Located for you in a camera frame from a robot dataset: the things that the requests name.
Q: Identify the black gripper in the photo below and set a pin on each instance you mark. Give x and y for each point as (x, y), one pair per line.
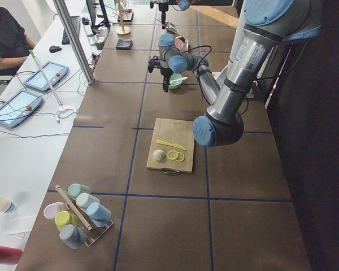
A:
(166, 73)
(164, 13)

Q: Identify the white plastic spoon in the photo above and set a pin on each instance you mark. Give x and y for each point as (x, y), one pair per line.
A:
(180, 80)

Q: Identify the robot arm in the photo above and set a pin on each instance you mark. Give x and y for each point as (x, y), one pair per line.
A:
(182, 4)
(262, 26)

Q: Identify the mint green bowl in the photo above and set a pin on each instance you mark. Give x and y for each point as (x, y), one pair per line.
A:
(175, 76)

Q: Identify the stainless steel ice scoop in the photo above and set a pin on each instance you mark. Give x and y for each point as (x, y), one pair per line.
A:
(168, 26)

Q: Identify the pink bowl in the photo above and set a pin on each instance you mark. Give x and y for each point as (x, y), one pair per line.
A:
(179, 44)

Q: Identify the beige plastic tray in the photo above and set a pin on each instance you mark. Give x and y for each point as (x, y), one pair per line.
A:
(185, 46)

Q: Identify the wooden paper towel stand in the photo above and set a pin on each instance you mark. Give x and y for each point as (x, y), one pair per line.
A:
(122, 30)

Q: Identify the grey folded cloth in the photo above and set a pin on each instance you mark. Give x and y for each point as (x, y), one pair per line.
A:
(124, 44)

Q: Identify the bamboo cutting board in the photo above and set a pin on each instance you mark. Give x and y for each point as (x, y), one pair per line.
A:
(173, 131)

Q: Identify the yellow plastic knife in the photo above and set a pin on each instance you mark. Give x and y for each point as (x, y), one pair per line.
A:
(175, 145)

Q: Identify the upper lemon slice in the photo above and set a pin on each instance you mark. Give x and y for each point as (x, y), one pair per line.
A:
(173, 155)

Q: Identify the lemon slice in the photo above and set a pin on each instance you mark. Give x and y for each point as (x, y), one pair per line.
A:
(180, 157)
(173, 155)

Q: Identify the white steamed bun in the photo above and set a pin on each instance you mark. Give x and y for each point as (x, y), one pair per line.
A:
(159, 155)

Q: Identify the lower lemon slice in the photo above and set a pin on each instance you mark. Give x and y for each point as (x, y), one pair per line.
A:
(180, 157)

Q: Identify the white stick with hook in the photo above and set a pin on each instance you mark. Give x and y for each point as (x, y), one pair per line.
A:
(62, 108)

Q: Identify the far teach pendant tablet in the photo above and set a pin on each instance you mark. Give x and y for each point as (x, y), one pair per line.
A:
(54, 72)

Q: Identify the teach pendant tablet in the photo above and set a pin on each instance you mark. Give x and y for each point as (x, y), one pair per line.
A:
(18, 108)
(54, 72)

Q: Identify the black computer mouse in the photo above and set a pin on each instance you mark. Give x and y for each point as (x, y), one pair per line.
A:
(54, 49)

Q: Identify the green pastel cup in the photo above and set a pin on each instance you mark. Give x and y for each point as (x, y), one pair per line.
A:
(75, 189)

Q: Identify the white pastel cup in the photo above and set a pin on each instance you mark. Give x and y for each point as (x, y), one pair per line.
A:
(84, 200)

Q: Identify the blue pastel cup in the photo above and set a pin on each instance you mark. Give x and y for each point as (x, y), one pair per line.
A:
(99, 214)

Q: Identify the person in black shirt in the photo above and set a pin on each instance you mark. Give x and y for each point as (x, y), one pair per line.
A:
(15, 44)

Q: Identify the near teach pendant tablet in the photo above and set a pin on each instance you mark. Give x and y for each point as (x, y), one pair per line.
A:
(18, 108)

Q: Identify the yellow pastel cup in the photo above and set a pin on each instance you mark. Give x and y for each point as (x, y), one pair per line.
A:
(64, 218)

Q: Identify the pink pastel cup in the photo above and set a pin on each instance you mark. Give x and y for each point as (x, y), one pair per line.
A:
(51, 210)

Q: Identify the grey pastel cup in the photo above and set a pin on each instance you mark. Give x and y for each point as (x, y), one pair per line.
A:
(73, 236)

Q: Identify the paper cup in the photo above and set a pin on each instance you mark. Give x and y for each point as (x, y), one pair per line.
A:
(6, 205)

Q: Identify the red bottle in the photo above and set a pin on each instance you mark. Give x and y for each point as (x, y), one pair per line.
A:
(9, 255)

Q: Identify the black frame box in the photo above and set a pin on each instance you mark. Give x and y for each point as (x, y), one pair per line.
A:
(127, 15)

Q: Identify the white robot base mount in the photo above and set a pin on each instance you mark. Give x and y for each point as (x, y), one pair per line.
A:
(223, 77)

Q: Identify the aluminium frame post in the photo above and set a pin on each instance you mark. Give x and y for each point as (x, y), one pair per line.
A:
(74, 40)

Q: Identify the white wire cup rack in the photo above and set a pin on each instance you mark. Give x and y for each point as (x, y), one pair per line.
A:
(93, 233)

